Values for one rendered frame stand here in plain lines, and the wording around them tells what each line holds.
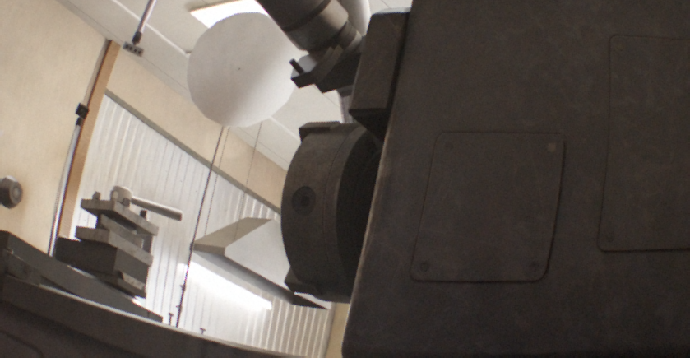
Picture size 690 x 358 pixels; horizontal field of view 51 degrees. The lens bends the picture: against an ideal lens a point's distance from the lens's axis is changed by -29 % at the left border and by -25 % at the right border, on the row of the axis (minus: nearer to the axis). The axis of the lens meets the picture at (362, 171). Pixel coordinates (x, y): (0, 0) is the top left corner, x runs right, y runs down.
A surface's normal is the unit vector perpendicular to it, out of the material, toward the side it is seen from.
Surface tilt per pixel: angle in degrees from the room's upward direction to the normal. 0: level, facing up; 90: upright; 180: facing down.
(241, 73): 120
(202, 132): 90
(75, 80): 90
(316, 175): 86
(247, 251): 82
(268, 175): 90
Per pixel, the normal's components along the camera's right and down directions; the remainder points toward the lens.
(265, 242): 0.87, -0.13
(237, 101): 0.04, 0.51
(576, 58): -0.49, -0.37
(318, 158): -0.42, -0.60
